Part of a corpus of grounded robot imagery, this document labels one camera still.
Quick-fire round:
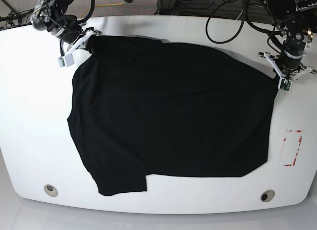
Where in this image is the yellow cable on floor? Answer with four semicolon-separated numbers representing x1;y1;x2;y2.
79;0;126;19

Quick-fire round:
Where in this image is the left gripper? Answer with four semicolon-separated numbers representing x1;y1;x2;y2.
274;50;308;78

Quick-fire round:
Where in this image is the right table cable grommet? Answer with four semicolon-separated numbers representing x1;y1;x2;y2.
260;190;275;203

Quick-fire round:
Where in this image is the left table cable grommet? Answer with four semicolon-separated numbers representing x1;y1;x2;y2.
44;184;58;197

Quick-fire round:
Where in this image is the table cable grommet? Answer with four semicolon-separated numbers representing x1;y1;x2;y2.
260;190;275;203
44;184;58;197

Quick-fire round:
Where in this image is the black T-shirt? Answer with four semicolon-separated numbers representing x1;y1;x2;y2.
67;36;279;196

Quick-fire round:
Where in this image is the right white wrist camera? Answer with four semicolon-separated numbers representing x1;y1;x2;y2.
58;27;102;67

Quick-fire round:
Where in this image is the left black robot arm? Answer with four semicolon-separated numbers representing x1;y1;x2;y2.
259;0;317;80

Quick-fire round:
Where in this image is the red tape rectangle marking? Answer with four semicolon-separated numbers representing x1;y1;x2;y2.
280;130;303;167

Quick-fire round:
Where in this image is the white power strip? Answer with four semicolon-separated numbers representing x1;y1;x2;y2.
295;0;317;11

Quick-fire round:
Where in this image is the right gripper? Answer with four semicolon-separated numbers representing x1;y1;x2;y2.
53;24;82;44

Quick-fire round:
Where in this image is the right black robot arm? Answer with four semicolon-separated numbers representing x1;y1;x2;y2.
30;0;82;44

